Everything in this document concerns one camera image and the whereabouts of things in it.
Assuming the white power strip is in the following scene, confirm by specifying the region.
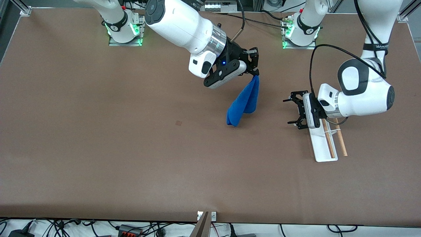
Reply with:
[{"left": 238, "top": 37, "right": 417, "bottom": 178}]
[{"left": 201, "top": 0, "right": 238, "bottom": 13}]

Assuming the black orange power strip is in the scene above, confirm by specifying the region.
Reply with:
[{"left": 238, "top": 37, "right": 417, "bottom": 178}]
[{"left": 118, "top": 224, "right": 142, "bottom": 237}]

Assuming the white towel rack base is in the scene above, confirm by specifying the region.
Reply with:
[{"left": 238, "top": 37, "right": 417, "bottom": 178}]
[{"left": 309, "top": 127, "right": 341, "bottom": 162}]

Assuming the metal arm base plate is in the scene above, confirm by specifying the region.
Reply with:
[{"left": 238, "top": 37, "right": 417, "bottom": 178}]
[
  {"left": 109, "top": 13, "right": 146, "bottom": 47},
  {"left": 282, "top": 20, "right": 317, "bottom": 50}
]

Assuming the blue microfibre towel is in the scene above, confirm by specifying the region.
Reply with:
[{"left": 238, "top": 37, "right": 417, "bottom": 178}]
[{"left": 226, "top": 75, "right": 260, "bottom": 127}]

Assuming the wooden rack rod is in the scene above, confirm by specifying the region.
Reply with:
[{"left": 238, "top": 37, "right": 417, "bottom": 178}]
[
  {"left": 322, "top": 118, "right": 335, "bottom": 159},
  {"left": 333, "top": 118, "right": 348, "bottom": 156}
]

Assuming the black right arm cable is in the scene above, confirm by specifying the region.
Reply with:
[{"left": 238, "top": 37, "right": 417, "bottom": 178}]
[{"left": 230, "top": 0, "right": 246, "bottom": 42}]

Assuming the aluminium frame corner profile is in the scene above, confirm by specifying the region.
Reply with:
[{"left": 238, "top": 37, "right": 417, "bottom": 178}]
[
  {"left": 396, "top": 0, "right": 421, "bottom": 23},
  {"left": 10, "top": 0, "right": 32, "bottom": 16}
]

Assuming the black looped floor cable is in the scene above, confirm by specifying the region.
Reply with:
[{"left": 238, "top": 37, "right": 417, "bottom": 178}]
[{"left": 327, "top": 224, "right": 358, "bottom": 233}]

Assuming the small metal bracket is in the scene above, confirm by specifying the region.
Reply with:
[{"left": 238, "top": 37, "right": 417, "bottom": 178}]
[{"left": 197, "top": 211, "right": 217, "bottom": 222}]

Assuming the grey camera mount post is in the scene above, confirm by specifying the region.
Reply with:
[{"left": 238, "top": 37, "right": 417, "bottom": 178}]
[{"left": 190, "top": 211, "right": 211, "bottom": 237}]

